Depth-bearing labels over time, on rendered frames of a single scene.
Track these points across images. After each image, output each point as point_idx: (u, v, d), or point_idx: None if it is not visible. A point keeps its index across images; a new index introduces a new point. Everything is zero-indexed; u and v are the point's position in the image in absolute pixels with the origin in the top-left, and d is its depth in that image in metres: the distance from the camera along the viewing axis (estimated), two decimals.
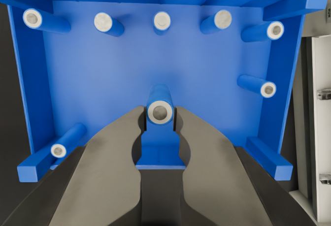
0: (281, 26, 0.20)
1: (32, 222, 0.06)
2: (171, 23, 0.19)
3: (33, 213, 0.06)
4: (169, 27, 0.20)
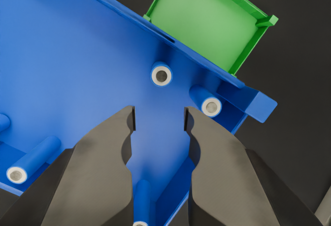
0: None
1: None
2: (8, 168, 0.17)
3: (21, 219, 0.06)
4: (13, 164, 0.17)
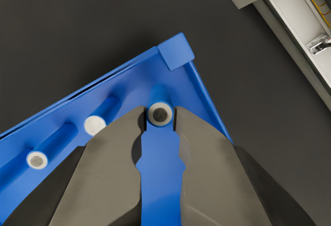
0: (164, 104, 0.12)
1: (32, 222, 0.06)
2: (48, 157, 0.16)
3: (33, 213, 0.06)
4: (50, 159, 0.17)
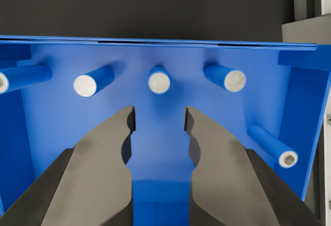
0: None
1: None
2: (170, 85, 0.15)
3: (21, 219, 0.06)
4: (168, 89, 0.16)
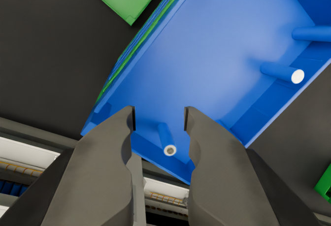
0: None
1: None
2: None
3: (21, 219, 0.06)
4: None
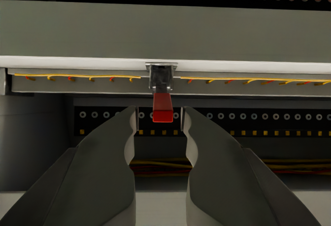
0: None
1: None
2: None
3: (25, 218, 0.06)
4: None
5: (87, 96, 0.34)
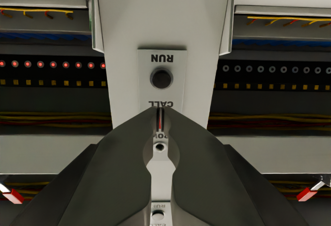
0: None
1: (45, 216, 0.06)
2: None
3: (46, 208, 0.06)
4: None
5: None
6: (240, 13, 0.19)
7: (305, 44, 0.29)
